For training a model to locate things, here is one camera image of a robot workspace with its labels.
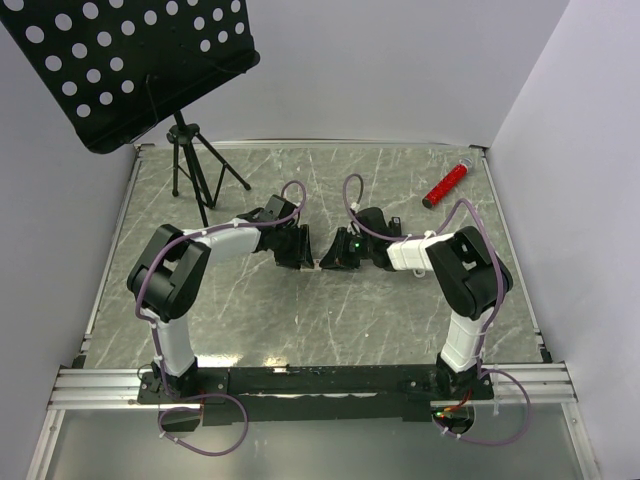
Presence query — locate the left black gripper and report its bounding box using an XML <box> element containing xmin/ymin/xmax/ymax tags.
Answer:
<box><xmin>273</xmin><ymin>223</ymin><xmax>315</xmax><ymax>270</ymax></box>

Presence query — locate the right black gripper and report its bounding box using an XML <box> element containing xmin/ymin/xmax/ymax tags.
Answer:
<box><xmin>319</xmin><ymin>227</ymin><xmax>374</xmax><ymax>271</ymax></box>

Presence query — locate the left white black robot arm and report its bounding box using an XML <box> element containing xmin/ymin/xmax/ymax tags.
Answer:
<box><xmin>127</xmin><ymin>195</ymin><xmax>314</xmax><ymax>402</ymax></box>

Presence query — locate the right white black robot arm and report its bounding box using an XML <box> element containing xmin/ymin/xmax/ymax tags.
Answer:
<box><xmin>319</xmin><ymin>207</ymin><xmax>513</xmax><ymax>398</ymax></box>

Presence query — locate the small black tag object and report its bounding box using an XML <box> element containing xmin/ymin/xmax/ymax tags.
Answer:
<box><xmin>390</xmin><ymin>217</ymin><xmax>402</xmax><ymax>235</ymax></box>

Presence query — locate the red glitter tube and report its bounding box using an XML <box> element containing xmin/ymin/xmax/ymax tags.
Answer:
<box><xmin>422</xmin><ymin>158</ymin><xmax>473</xmax><ymax>209</ymax></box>

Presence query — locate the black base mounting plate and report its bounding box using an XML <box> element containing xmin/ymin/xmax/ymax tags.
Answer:
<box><xmin>137</xmin><ymin>364</ymin><xmax>494</xmax><ymax>426</ymax></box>

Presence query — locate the black perforated music stand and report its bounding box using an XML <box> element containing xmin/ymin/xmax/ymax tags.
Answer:
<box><xmin>1</xmin><ymin>1</ymin><xmax>260</xmax><ymax>214</ymax></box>

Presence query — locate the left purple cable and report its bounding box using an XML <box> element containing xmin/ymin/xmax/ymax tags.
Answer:
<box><xmin>135</xmin><ymin>179</ymin><xmax>307</xmax><ymax>457</ymax></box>

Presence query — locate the purple cable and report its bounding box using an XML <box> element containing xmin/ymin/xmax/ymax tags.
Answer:
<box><xmin>342</xmin><ymin>173</ymin><xmax>531</xmax><ymax>446</ymax></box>
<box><xmin>135</xmin><ymin>179</ymin><xmax>307</xmax><ymax>457</ymax></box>

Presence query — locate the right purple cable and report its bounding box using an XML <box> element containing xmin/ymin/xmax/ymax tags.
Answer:
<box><xmin>342</xmin><ymin>173</ymin><xmax>531</xmax><ymax>446</ymax></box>

